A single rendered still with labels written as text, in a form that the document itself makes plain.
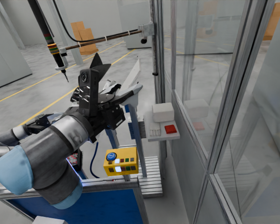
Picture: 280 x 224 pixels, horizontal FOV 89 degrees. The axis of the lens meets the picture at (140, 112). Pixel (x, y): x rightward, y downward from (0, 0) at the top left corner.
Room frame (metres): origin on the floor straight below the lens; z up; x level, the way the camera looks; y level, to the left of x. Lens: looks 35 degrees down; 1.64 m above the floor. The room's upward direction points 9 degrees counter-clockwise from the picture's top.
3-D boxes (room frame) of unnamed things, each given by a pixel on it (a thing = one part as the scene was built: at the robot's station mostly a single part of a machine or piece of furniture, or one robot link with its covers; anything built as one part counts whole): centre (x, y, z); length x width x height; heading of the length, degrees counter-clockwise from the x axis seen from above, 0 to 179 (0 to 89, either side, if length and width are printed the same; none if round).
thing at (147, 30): (1.16, -0.14, 1.52); 0.10 x 0.07 x 0.08; 121
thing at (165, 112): (0.99, -0.19, 0.92); 0.17 x 0.16 x 0.11; 86
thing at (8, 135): (0.60, 0.73, 1.17); 0.11 x 0.08 x 0.09; 123
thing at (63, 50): (0.85, 0.39, 1.48); 0.09 x 0.07 x 0.10; 121
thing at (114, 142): (0.97, 0.28, 0.46); 0.09 x 0.04 x 0.91; 176
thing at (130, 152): (0.46, 0.13, 1.02); 0.16 x 0.10 x 0.11; 86
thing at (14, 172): (0.19, 0.21, 1.43); 0.11 x 0.08 x 0.09; 140
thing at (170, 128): (0.81, -0.21, 0.87); 0.08 x 0.08 x 0.02; 89
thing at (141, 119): (1.04, 0.05, 0.73); 0.15 x 0.09 x 0.22; 86
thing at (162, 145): (0.92, -0.16, 0.42); 0.04 x 0.04 x 0.83; 86
